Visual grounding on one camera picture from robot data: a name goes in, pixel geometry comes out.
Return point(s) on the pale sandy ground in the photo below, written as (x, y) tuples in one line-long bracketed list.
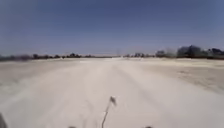
[(80, 90)]

